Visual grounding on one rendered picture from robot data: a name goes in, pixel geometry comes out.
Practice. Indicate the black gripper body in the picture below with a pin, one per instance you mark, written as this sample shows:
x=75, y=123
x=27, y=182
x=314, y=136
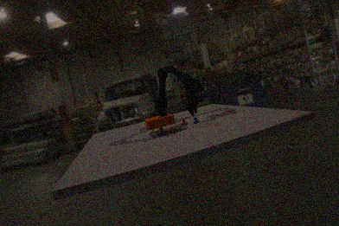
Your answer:
x=190, y=102

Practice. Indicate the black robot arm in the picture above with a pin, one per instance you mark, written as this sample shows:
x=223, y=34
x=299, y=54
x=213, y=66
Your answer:
x=189, y=84

